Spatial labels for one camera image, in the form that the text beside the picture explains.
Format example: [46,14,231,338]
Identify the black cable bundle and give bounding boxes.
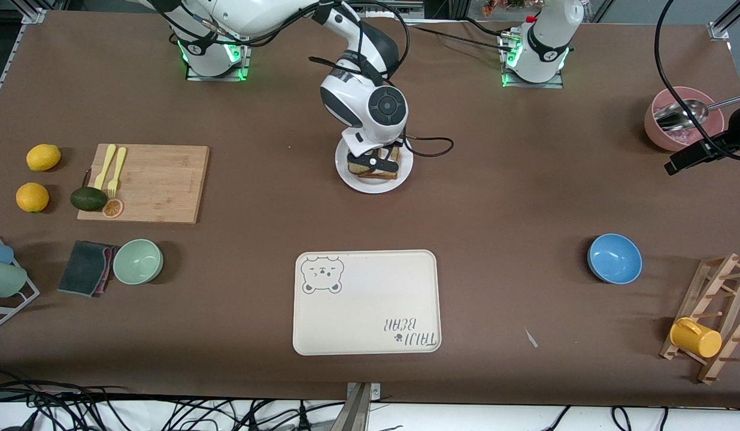
[0,371,407,431]

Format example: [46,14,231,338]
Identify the yellow plastic fork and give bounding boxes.
[107,147,128,198]

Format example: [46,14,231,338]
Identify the dark grey folded cloth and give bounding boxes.
[57,241,110,297]

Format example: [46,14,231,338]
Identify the pale green cup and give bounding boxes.
[0,261,28,298]

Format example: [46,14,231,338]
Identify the mint green bowl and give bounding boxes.
[113,239,164,286]

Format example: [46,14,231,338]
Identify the aluminium frame rail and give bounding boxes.
[708,0,740,41]
[0,9,47,117]

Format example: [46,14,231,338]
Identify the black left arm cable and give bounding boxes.
[654,0,740,163]

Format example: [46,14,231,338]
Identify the green avocado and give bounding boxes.
[70,187,109,213]

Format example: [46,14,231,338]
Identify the plain brown bread slice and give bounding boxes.
[348,150,401,176]

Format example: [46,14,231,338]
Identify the wooden cutting board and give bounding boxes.
[77,144,210,224]

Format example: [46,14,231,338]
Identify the yellow plastic knife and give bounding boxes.
[93,144,117,192]

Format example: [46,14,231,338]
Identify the blue bowl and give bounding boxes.
[587,233,643,284]

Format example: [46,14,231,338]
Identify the cream tray with bear print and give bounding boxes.
[292,250,442,356]

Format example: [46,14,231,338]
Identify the yellow cup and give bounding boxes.
[669,317,723,359]

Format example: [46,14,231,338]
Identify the white round plate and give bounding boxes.
[335,136,414,194]

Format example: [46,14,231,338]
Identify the wooden cup rack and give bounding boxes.
[659,253,740,384]

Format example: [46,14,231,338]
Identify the pink folded cloth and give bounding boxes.
[98,245,116,294]

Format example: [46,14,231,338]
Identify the grey metal equipment box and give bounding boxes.
[346,0,426,19]

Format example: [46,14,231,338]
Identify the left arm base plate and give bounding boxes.
[499,33,564,89]

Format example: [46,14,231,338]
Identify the black base power cables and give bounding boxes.
[400,17,521,51]

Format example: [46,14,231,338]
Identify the aluminium profile post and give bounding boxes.
[337,382,381,431]

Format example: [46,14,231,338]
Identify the metal scoop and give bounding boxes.
[654,95,740,132]

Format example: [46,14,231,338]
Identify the yellow lemon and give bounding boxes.
[26,144,62,172]
[16,182,50,213]

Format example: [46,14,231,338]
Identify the white wire rack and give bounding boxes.
[0,235,40,330]

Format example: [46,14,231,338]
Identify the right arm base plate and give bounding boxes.
[186,36,254,82]

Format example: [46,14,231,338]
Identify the pink bowl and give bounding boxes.
[644,86,725,152]

